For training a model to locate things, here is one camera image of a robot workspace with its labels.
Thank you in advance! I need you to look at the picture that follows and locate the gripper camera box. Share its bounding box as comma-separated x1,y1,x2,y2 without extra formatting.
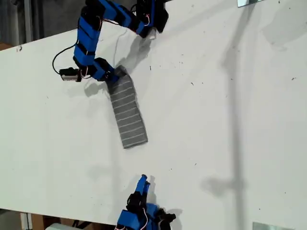
59,68,79,83
159,208,177,222

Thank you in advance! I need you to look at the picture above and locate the grey metal pole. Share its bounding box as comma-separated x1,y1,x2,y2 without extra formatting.
24,0,33,46

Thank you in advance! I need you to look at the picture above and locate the grey white-striped square towel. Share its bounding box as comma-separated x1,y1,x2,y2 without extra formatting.
105,65,149,150

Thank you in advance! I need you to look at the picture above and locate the camera black cable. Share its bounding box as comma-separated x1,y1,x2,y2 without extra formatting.
52,44,79,75

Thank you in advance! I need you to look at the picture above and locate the brown cardboard box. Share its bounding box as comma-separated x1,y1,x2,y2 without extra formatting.
31,214,72,230

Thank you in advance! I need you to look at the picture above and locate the gripper red white wire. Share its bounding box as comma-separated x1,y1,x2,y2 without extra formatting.
80,66,94,80
141,207,151,228

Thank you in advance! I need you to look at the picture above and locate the white container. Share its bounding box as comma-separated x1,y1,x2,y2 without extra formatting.
45,222,72,230

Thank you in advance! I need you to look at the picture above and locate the white table leg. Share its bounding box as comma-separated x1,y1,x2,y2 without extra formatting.
20,212,33,230

